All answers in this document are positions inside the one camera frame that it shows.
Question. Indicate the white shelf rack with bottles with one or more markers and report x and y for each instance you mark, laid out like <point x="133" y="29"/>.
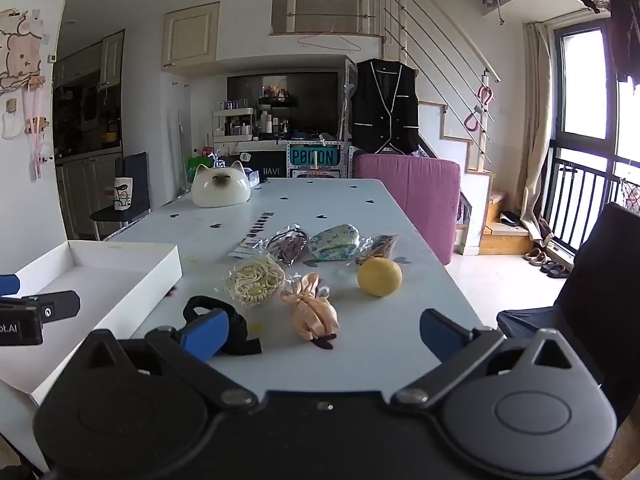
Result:
<point x="232" y="122"/>

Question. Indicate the black dining chair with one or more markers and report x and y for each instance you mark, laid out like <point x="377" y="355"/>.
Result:
<point x="140" y="180"/>

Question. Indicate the peach scrunchie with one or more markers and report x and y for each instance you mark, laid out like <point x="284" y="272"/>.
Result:
<point x="310" y="310"/>

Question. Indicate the blue floral fabric pouch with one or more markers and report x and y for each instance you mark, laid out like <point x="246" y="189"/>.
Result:
<point x="334" y="242"/>

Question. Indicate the beige sandals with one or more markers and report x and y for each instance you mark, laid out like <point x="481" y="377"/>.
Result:
<point x="535" y="256"/>

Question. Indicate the bear print wall cloth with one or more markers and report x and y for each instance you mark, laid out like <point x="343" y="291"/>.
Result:
<point x="17" y="50"/>

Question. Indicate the small white blue packet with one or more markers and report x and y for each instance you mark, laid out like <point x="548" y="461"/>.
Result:
<point x="245" y="248"/>

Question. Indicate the pink cushioned chair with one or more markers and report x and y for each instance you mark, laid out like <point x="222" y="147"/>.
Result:
<point x="410" y="205"/>

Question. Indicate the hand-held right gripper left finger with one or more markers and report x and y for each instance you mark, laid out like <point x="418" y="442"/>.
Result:
<point x="205" y="332"/>

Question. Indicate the yellow soft ball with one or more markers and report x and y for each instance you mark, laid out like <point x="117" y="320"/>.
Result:
<point x="379" y="276"/>

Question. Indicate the black balcony railing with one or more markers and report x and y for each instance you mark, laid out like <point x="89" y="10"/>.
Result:
<point x="585" y="195"/>

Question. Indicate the green plastic bag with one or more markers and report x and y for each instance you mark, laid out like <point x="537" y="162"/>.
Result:
<point x="197" y="167"/>

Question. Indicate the brown patterned plastic bag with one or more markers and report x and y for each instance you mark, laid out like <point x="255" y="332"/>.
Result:
<point x="376" y="248"/>

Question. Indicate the beige curtain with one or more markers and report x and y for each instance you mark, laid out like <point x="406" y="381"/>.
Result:
<point x="535" y="125"/>

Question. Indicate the pink hook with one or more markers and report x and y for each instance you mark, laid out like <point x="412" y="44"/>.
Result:
<point x="485" y="92"/>
<point x="472" y="121"/>

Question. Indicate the black elastic band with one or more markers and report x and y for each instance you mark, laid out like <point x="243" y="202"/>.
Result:
<point x="241" y="330"/>

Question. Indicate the white shallow tray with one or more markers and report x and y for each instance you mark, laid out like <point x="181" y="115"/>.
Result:
<point x="105" y="290"/>

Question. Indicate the silver metal ornament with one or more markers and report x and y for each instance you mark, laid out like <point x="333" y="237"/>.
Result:
<point x="216" y="157"/>

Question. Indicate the dark slippers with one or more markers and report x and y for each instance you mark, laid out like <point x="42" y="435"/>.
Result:
<point x="555" y="269"/>

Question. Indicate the black vest with white trim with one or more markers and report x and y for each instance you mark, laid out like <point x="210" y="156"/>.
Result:
<point x="385" y="105"/>

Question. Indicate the black fabric chair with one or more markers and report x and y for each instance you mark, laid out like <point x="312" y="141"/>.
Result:
<point x="590" y="280"/>

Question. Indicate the small framed sign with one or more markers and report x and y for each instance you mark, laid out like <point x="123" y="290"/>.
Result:
<point x="315" y="173"/>

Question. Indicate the black chalkboard sign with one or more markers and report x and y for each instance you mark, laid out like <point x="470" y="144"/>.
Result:
<point x="267" y="165"/>

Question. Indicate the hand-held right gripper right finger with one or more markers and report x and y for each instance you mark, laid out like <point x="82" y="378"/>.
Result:
<point x="440" y="332"/>

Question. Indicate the white cat-shaped ceramic container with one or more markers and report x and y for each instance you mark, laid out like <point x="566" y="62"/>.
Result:
<point x="220" y="187"/>

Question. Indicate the wooden staircase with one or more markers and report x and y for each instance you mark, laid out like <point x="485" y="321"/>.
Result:
<point x="492" y="210"/>

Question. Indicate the white mug with print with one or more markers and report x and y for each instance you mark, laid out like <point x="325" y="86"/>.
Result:
<point x="122" y="192"/>

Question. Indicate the teal sign plate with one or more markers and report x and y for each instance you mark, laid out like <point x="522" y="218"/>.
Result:
<point x="314" y="156"/>

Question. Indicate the white wall bib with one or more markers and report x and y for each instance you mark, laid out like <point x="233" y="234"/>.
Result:
<point x="9" y="125"/>

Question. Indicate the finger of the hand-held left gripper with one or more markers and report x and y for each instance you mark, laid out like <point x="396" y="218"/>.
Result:
<point x="9" y="286"/>
<point x="57" y="305"/>

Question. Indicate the cream cabinet door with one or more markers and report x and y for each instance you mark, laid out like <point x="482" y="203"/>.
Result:
<point x="192" y="35"/>

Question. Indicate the dark hanging garment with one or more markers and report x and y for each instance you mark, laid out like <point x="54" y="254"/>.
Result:
<point x="622" y="25"/>

